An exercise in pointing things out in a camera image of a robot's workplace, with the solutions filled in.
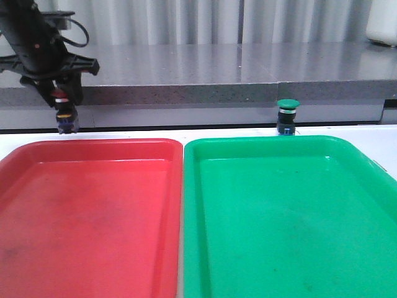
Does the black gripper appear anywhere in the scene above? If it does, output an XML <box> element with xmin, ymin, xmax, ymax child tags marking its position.
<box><xmin>1</xmin><ymin>1</ymin><xmax>99</xmax><ymax>108</ymax></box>

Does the red mushroom push button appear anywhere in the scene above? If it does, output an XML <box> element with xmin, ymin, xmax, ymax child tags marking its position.
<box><xmin>51</xmin><ymin>88</ymin><xmax>79</xmax><ymax>134</ymax></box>

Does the green mushroom push button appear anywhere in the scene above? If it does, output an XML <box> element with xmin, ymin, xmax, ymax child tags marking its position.
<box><xmin>277</xmin><ymin>99</ymin><xmax>300</xmax><ymax>136</ymax></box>

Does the red plastic tray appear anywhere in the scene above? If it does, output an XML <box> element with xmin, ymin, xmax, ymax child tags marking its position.
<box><xmin>1</xmin><ymin>139</ymin><xmax>182</xmax><ymax>297</ymax></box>

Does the green plastic tray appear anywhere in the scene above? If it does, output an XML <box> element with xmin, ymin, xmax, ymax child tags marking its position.
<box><xmin>184</xmin><ymin>136</ymin><xmax>396</xmax><ymax>297</ymax></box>

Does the grey stone counter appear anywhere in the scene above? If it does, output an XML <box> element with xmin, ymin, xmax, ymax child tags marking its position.
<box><xmin>0</xmin><ymin>42</ymin><xmax>397</xmax><ymax>131</ymax></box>

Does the white container in background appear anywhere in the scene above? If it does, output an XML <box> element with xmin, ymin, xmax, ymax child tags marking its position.
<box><xmin>365</xmin><ymin>0</ymin><xmax>396</xmax><ymax>47</ymax></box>

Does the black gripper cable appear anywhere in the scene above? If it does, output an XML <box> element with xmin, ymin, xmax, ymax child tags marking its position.
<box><xmin>60</xmin><ymin>18</ymin><xmax>91</xmax><ymax>48</ymax></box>

